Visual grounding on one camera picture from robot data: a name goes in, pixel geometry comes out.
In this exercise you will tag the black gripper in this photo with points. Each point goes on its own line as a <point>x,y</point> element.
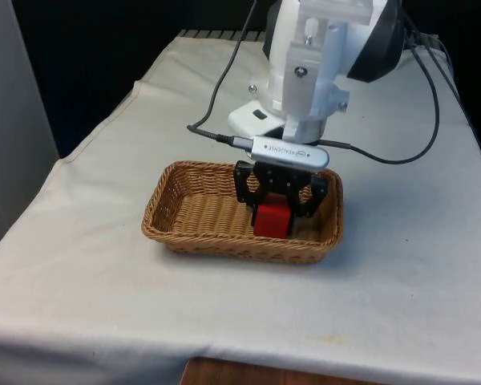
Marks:
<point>282,178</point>

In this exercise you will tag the red cube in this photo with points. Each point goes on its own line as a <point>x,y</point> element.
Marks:
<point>270,220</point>

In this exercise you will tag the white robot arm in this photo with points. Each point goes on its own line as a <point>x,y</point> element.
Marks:
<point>304,52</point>

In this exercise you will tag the brown wicker basket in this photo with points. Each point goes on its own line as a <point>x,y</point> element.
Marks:
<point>200,216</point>

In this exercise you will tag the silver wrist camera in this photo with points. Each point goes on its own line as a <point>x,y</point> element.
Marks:
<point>284,151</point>

